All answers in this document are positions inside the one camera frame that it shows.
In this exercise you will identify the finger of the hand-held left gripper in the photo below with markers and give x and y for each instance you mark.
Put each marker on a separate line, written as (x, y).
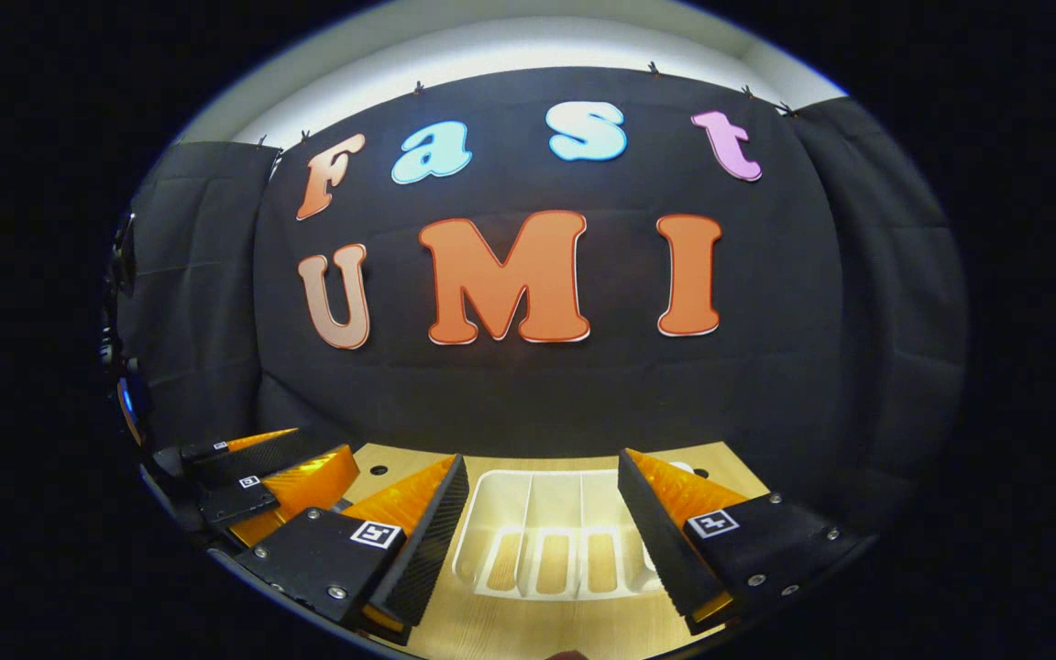
(235, 502)
(253, 456)

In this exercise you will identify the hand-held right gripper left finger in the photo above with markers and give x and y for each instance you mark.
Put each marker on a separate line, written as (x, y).
(432, 541)

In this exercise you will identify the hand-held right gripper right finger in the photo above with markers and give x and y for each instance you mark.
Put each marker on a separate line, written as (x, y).
(656, 541)

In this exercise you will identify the white bookshelf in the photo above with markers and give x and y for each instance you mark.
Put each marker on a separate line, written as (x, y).
(528, 500)

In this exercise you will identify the row of black cloth clips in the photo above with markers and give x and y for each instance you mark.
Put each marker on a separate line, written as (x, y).
(653, 68)

